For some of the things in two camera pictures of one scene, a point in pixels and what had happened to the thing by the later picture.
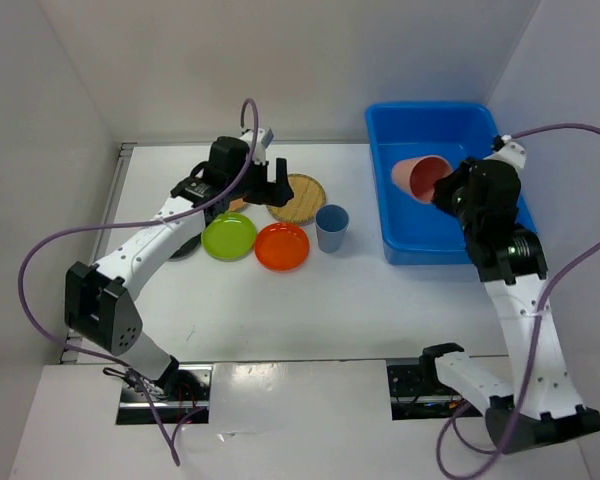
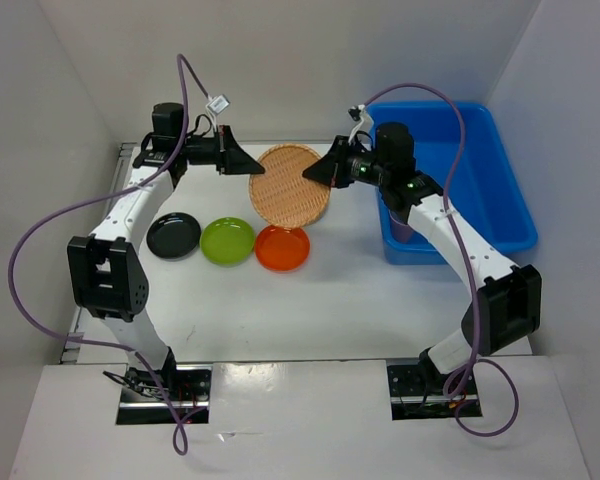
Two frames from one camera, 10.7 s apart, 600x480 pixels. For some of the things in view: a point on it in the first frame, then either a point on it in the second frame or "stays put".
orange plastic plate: x=281 y=247 stays put
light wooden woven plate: x=236 y=205 -> x=282 y=194
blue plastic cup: x=331 y=222 -> x=387 y=223
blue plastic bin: x=416 y=232 stays put
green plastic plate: x=229 y=237 stays put
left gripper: x=272 y=194 -> x=233 y=159
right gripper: x=440 y=195 -> x=330 y=169
